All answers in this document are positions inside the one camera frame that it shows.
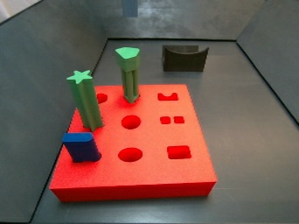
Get red foam shape board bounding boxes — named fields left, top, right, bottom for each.
left=51, top=85, right=218, bottom=202

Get black curved holder stand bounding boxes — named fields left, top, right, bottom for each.
left=163, top=45, right=210, bottom=72

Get green star peg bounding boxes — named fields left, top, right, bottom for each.
left=67, top=70, right=104, bottom=131

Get green pentagon peg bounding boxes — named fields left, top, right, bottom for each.
left=116, top=47, right=140, bottom=103

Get dark blue short peg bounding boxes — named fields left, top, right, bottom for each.
left=61, top=132, right=101, bottom=163

